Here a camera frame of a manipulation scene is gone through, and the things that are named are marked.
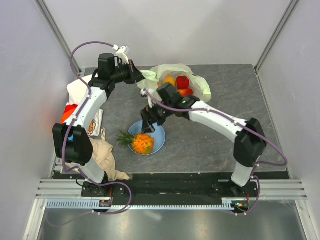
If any rainbow striped cloth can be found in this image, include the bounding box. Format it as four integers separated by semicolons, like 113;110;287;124
60;104;78;124

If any fake pineapple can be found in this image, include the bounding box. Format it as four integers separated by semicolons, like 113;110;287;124
117;130;155;155

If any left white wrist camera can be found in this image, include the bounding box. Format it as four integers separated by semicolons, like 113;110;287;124
113;45;130;64

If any beige crumpled cloth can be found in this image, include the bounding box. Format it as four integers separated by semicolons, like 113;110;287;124
90;127;130;181

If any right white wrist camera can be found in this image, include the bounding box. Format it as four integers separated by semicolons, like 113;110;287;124
140;88;157;108

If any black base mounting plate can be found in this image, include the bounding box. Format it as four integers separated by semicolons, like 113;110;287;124
81;173;260;213

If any grey slotted cable duct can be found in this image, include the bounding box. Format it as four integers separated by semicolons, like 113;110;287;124
45;197;248;211

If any right aluminium corner post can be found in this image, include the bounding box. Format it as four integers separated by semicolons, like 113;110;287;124
254;0;300;74

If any white folded towel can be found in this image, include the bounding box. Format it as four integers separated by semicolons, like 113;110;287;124
66;79;88;105

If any aluminium corner post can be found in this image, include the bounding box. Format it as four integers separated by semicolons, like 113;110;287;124
254;0;300;74
35;0;72;60

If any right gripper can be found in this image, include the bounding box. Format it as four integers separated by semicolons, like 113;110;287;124
140;97;174;134

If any yellow fake pear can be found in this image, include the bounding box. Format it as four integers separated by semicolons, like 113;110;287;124
163;75;176;86

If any pale green plastic bag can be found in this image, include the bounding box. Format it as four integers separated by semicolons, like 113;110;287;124
137;64;212;103

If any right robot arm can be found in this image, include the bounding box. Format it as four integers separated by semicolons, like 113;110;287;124
140;83;267;197

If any red yellow fake mango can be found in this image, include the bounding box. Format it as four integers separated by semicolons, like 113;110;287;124
177;88;194;97

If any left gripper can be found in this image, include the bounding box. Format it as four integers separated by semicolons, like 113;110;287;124
110;60;146;85

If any red fake apple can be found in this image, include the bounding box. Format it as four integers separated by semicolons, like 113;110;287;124
176;75;190;90

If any blue plastic plate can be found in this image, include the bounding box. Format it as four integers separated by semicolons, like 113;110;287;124
128;120;166;155

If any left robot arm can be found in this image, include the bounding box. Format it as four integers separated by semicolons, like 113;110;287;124
52;51;144;197

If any left aluminium corner post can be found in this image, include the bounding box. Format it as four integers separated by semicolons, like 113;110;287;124
35;0;72;60

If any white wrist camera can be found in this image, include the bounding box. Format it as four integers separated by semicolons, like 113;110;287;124
140;88;157;108
113;45;130;64

